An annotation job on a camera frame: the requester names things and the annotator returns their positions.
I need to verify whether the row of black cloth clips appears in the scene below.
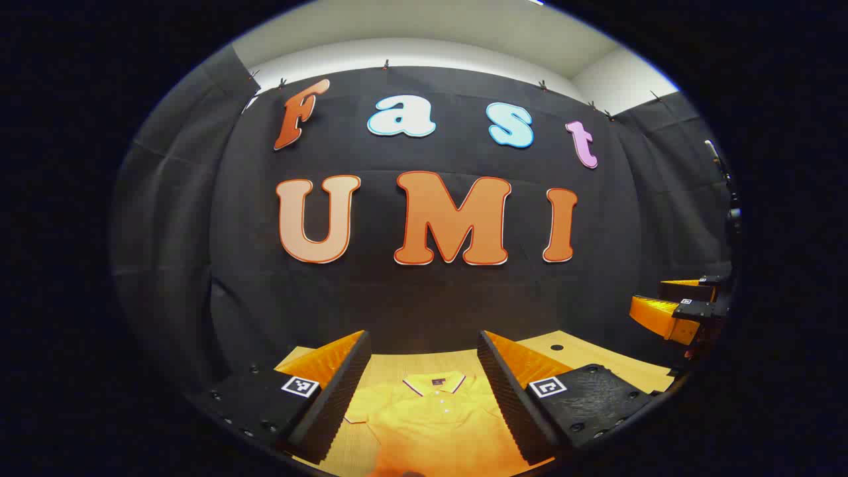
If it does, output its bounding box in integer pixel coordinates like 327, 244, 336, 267
248, 58, 663, 121

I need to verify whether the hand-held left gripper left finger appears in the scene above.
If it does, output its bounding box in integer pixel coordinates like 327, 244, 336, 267
191, 330, 373, 464

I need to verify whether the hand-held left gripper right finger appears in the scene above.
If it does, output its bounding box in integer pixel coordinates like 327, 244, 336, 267
476, 330, 654, 466

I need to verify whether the orange polo T-shirt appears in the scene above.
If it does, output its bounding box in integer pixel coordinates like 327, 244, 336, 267
343, 371, 556, 477

